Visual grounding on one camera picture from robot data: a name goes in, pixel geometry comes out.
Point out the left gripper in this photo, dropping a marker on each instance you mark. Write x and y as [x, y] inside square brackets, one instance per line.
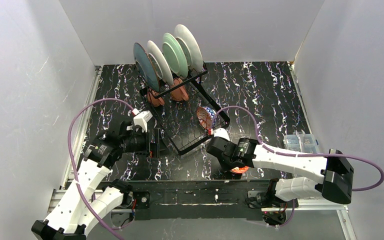
[154, 143]

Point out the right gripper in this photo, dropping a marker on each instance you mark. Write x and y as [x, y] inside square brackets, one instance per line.
[214, 149]

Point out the orange floral pattern bowl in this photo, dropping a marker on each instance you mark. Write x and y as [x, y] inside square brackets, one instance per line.
[239, 170]

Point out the red geometric pattern bowl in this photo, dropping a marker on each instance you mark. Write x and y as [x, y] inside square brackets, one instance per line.
[205, 116]

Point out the black wire dish rack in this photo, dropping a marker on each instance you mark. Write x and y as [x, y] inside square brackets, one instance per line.
[177, 121]

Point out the dark blue glazed plate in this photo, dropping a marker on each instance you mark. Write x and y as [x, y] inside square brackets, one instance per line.
[145, 67]

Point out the green rim lettered plate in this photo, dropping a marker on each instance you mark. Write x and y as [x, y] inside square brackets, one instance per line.
[159, 62]

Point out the light green flower plate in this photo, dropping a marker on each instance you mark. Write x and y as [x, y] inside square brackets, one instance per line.
[174, 55]

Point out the red teal floral plate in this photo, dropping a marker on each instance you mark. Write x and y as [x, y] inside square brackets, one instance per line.
[190, 48]

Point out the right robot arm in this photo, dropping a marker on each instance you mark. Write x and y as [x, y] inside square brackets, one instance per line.
[318, 175]

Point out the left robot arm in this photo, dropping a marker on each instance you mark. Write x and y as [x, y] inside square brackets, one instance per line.
[74, 216]

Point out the silver wrench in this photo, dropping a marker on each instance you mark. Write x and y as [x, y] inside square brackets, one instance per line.
[301, 138]

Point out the clear plastic box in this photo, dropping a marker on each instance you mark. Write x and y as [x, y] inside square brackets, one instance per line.
[305, 143]

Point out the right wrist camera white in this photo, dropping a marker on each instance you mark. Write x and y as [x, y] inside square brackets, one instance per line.
[219, 132]

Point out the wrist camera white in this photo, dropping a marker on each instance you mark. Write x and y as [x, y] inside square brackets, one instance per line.
[141, 119]
[219, 132]

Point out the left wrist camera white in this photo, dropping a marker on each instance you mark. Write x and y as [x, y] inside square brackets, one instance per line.
[141, 119]

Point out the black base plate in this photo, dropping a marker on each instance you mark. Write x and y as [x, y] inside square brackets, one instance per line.
[205, 199]

